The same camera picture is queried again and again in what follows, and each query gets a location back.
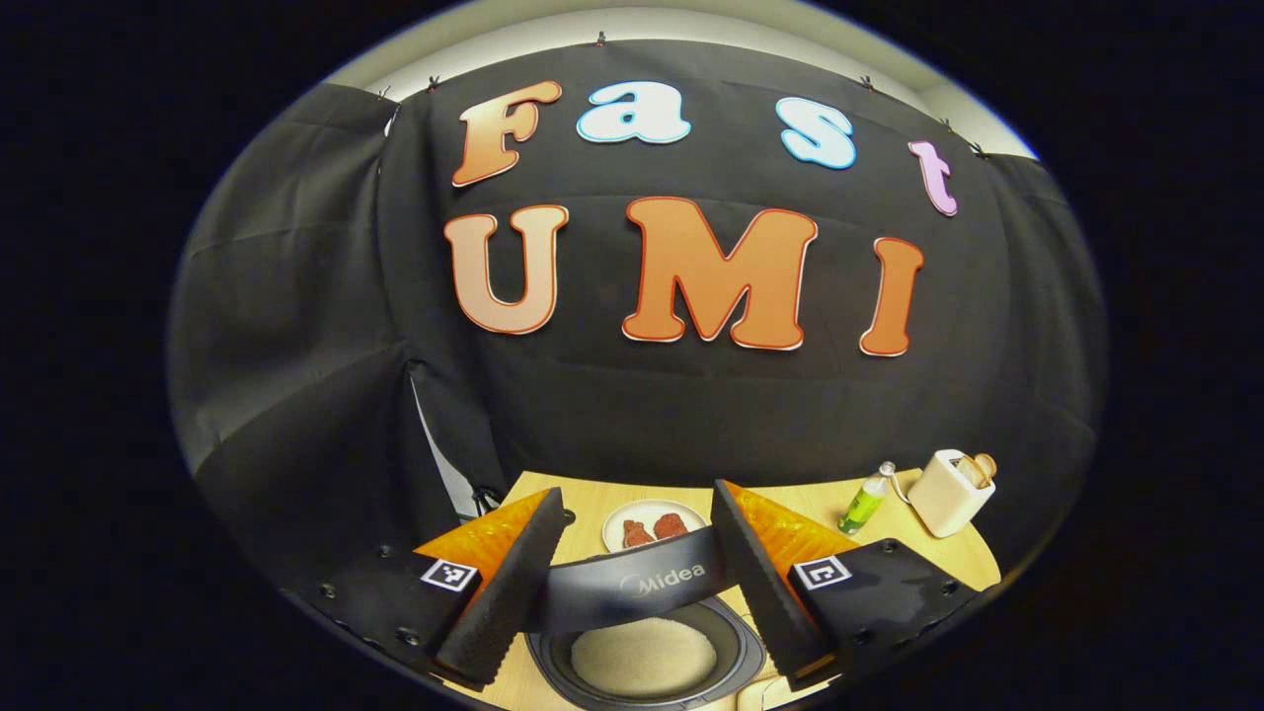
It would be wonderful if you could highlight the white round plate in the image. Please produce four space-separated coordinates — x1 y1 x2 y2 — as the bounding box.
601 499 708 554

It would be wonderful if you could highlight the white rice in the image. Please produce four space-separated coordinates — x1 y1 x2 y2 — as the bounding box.
571 617 719 698

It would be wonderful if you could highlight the white toaster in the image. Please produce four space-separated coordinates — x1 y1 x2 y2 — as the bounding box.
907 449 997 539

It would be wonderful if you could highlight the black rice cooker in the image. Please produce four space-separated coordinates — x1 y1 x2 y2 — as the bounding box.
523 526 771 711

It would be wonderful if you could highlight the green drink bottle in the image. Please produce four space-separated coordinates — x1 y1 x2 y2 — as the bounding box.
837 461 897 535

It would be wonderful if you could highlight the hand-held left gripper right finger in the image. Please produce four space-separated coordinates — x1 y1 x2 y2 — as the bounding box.
711 479 981 692

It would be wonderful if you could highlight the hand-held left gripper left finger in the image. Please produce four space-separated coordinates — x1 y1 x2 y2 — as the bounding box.
314 486 566 692

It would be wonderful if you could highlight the black backdrop cloth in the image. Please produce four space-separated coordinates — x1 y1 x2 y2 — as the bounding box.
166 39 1107 593

